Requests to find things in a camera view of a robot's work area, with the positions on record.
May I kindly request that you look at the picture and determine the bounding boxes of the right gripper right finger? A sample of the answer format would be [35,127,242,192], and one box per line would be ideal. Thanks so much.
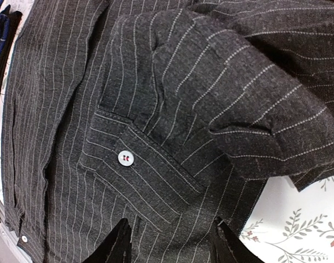
[210,218,263,263]

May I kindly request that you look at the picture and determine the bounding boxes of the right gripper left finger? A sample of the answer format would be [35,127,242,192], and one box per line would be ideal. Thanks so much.
[83,218,132,263]

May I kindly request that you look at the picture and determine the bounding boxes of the black pinstriped long sleeve shirt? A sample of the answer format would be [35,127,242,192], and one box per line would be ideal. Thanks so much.
[2,1,334,262]

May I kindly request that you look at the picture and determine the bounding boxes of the floral patterned tablecloth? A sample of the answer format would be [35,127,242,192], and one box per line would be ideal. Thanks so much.
[0,0,334,263]

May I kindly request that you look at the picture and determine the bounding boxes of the aluminium front rail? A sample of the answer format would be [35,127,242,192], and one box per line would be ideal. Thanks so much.
[0,200,32,262]

